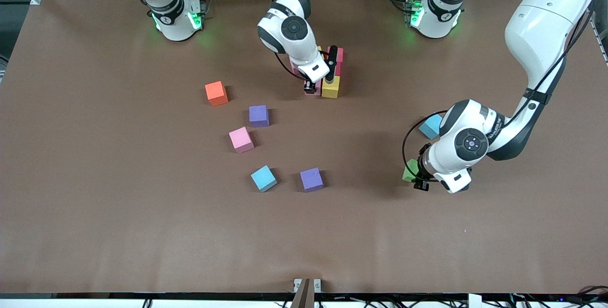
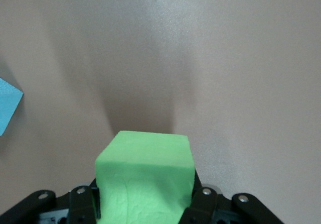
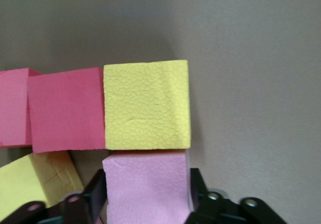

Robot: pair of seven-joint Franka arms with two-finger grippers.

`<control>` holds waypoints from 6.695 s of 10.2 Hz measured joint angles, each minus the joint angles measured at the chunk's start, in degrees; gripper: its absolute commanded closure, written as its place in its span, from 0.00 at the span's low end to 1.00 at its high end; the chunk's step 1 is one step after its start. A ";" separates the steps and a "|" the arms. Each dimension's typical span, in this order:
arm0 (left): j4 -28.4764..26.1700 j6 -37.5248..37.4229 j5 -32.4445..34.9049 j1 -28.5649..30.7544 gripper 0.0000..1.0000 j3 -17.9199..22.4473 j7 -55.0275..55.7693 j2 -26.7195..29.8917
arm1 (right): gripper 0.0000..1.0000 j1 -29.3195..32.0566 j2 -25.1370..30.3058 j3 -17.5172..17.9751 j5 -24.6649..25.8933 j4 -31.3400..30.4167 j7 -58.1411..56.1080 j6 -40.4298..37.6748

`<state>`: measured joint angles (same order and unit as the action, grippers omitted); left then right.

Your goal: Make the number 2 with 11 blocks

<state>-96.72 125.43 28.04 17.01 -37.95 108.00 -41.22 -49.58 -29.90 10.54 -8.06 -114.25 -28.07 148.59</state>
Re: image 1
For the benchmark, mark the brown paper table cover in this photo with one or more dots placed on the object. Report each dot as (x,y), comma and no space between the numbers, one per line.
(304,232)

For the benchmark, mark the purple foam cube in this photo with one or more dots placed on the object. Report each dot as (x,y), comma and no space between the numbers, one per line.
(311,179)
(259,116)

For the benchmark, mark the perforated aluminium side rail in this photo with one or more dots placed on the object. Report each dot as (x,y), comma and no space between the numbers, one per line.
(599,42)

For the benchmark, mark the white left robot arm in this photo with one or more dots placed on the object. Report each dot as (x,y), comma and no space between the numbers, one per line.
(468,149)

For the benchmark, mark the orange foam cube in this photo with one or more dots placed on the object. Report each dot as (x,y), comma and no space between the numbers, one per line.
(216,93)

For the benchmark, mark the pink foam cube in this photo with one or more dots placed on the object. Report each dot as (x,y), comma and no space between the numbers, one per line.
(317,90)
(294,68)
(241,139)

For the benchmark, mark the green foam cube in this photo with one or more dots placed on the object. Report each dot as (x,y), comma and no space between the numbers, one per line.
(409,171)

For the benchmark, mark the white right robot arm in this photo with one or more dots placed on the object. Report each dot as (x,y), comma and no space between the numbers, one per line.
(294,37)

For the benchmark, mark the brown wooden strip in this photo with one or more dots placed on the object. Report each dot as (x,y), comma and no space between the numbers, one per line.
(304,296)

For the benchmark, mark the red foam cube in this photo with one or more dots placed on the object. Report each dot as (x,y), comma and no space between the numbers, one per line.
(339,54)
(339,69)

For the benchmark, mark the grey metal table bracket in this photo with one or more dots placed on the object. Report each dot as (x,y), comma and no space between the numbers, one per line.
(317,285)

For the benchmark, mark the blue foam cube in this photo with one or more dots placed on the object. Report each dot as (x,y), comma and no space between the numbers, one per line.
(263,178)
(430,126)

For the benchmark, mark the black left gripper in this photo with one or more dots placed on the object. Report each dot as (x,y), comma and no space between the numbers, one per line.
(422,151)

